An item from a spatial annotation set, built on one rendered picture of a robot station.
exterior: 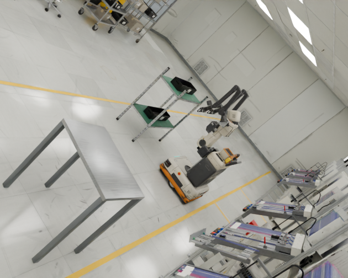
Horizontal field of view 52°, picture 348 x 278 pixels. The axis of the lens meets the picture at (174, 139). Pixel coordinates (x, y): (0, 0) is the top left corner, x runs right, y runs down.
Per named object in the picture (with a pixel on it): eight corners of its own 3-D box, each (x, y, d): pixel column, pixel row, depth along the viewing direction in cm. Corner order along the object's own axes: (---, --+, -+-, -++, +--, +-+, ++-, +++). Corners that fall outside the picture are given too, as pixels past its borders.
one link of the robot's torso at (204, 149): (205, 159, 520) (217, 149, 512) (199, 160, 495) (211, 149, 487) (194, 145, 527) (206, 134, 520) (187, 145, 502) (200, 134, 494)
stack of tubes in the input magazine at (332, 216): (307, 238, 299) (335, 220, 290) (311, 224, 345) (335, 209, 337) (318, 250, 296) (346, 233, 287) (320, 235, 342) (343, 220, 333)
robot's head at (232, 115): (240, 122, 502) (241, 111, 501) (236, 121, 483) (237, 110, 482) (230, 121, 508) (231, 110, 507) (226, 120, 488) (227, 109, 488)
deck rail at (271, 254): (214, 242, 329) (215, 236, 329) (215, 242, 331) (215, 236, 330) (294, 263, 300) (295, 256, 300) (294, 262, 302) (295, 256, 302)
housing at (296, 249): (289, 262, 304) (291, 246, 303) (294, 246, 348) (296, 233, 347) (299, 265, 300) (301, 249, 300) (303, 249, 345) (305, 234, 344)
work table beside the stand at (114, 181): (47, 183, 318) (105, 127, 293) (79, 253, 291) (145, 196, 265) (1, 183, 279) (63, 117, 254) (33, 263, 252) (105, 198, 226)
